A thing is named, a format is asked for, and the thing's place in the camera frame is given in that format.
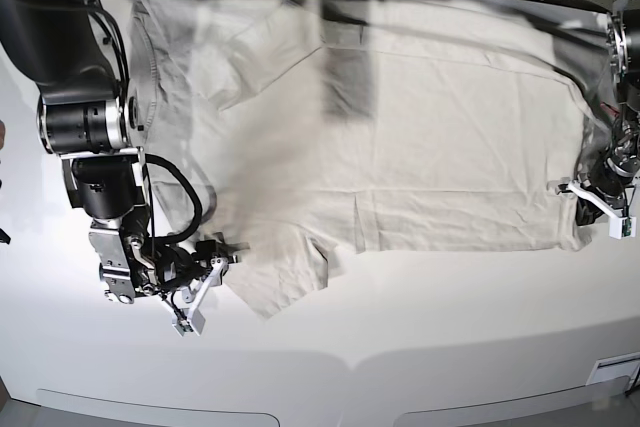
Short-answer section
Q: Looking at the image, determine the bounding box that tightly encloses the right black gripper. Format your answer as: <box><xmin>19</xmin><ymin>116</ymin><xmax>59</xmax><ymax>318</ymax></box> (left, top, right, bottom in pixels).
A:
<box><xmin>153</xmin><ymin>232</ymin><xmax>250</xmax><ymax>292</ymax></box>

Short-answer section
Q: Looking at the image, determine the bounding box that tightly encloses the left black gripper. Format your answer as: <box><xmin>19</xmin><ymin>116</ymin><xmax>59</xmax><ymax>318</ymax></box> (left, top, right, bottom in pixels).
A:
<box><xmin>575</xmin><ymin>144</ymin><xmax>639</xmax><ymax>227</ymax></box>

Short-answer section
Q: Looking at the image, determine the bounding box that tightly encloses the light grey T-shirt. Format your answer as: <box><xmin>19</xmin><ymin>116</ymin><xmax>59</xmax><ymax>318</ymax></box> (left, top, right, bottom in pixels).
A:
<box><xmin>130</xmin><ymin>0</ymin><xmax>609</xmax><ymax>318</ymax></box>

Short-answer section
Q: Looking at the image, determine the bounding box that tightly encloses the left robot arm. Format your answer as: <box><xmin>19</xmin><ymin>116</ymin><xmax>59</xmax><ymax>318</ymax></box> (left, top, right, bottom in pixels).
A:
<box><xmin>576</xmin><ymin>0</ymin><xmax>639</xmax><ymax>226</ymax></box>

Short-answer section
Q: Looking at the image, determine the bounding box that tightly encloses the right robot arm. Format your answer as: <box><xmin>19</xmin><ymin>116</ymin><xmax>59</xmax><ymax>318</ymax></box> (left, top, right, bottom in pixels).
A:
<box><xmin>1</xmin><ymin>0</ymin><xmax>237</xmax><ymax>304</ymax></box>

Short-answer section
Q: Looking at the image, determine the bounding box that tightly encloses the white label sticker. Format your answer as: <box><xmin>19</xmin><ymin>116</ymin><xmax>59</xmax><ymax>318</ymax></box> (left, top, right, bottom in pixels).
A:
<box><xmin>586</xmin><ymin>352</ymin><xmax>640</xmax><ymax>385</ymax></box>

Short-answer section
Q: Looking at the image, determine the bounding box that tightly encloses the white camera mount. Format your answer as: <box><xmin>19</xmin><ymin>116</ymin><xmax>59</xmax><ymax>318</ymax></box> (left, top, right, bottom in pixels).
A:
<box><xmin>160</xmin><ymin>254</ymin><xmax>238</xmax><ymax>337</ymax></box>
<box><xmin>550</xmin><ymin>178</ymin><xmax>638</xmax><ymax>240</ymax></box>

